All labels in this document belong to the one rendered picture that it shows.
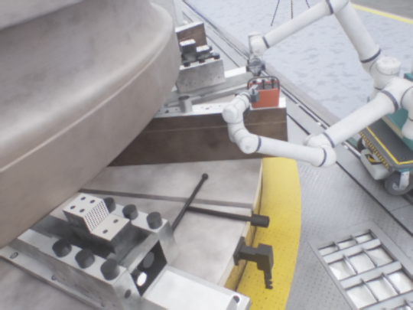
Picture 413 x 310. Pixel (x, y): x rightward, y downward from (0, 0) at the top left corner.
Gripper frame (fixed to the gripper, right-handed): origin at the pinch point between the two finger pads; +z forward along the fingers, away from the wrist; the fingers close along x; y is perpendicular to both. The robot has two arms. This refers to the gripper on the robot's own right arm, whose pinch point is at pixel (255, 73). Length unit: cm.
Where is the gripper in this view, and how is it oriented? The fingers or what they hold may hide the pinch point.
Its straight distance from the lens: 232.1
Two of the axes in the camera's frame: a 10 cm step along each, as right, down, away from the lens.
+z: -1.2, 5.7, -8.1
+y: -1.5, -8.2, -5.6
